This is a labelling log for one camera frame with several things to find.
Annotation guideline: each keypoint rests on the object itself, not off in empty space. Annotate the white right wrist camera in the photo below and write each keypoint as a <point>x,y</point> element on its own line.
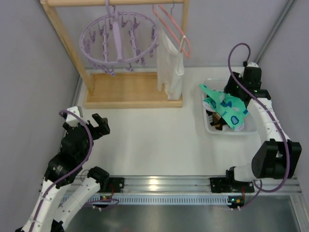
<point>252,65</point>

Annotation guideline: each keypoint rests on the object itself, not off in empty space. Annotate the brown argyle sock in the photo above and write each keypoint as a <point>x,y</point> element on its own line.
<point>218,122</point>

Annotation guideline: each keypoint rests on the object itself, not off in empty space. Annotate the wooden drying rack frame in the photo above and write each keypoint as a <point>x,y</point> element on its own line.
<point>131,90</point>

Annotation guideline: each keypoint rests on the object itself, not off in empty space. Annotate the white cloth on hanger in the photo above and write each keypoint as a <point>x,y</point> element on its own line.
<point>170,68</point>

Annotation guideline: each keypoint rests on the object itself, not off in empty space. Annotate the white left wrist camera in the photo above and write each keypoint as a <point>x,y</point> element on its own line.
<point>74,116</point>

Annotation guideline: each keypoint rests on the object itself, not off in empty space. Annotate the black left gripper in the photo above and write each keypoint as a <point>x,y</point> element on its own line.
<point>90,128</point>

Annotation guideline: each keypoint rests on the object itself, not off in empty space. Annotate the mint green patterned sock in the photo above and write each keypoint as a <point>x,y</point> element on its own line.
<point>214,98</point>

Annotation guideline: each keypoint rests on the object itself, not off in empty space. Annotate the white plastic laundry basket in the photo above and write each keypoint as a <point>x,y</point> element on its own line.
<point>249,127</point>

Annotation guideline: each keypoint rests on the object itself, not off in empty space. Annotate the white slotted cable duct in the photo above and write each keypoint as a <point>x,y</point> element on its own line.
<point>122,199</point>

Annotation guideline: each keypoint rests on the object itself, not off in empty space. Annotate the aluminium mounting rail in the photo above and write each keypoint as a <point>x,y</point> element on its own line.
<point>177,184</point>

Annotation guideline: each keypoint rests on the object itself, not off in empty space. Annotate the aluminium corner profile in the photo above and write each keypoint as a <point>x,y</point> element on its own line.
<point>284,12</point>

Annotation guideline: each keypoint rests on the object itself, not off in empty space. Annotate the pink clothes hanger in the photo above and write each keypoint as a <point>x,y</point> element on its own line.
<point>177,32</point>

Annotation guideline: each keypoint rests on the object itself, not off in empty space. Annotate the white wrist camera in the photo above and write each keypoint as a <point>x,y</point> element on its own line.
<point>74,116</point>
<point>252,65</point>

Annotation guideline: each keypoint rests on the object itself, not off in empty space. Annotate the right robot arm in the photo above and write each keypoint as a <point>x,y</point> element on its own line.
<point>277,156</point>

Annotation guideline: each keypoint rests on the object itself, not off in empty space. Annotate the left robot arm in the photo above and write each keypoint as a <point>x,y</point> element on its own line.
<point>49,214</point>

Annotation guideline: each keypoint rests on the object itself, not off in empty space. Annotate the purple round clip hanger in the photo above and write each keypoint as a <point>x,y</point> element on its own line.
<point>114,21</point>

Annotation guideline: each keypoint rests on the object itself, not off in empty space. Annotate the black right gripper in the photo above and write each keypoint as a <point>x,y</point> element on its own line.
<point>231,85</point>

